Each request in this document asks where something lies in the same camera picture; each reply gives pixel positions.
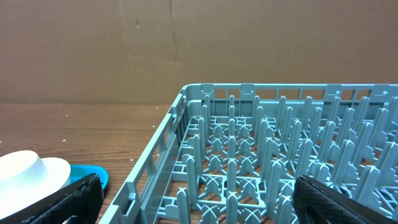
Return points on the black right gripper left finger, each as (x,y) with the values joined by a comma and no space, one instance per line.
(79,202)

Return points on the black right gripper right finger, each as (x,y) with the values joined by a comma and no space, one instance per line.
(315,203)

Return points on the white cup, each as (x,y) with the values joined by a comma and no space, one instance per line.
(22,167)

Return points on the cream white bowl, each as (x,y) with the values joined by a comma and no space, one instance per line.
(17,197)

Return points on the grey dishwasher rack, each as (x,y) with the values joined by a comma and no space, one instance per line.
(232,152)

